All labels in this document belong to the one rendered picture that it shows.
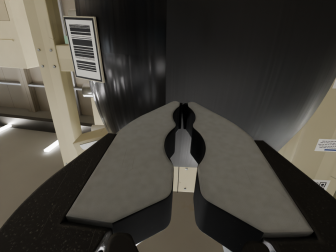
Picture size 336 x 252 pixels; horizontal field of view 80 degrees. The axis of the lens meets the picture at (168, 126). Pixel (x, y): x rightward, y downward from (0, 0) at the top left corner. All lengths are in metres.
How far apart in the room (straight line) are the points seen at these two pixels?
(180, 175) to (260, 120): 0.63
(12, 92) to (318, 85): 9.90
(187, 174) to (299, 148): 0.45
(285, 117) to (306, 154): 0.30
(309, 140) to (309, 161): 0.05
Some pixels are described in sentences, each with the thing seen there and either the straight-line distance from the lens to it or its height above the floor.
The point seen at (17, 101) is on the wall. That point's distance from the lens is 9.98.
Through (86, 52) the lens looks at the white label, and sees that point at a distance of 0.23.
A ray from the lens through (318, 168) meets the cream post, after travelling 0.58.
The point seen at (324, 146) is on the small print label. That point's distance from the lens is 0.55.
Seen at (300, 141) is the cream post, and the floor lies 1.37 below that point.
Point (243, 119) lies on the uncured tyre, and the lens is 0.23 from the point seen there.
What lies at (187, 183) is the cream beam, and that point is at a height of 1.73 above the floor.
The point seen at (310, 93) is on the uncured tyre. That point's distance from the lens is 0.25.
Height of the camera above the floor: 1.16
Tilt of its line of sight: 26 degrees up
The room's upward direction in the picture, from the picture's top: 179 degrees counter-clockwise
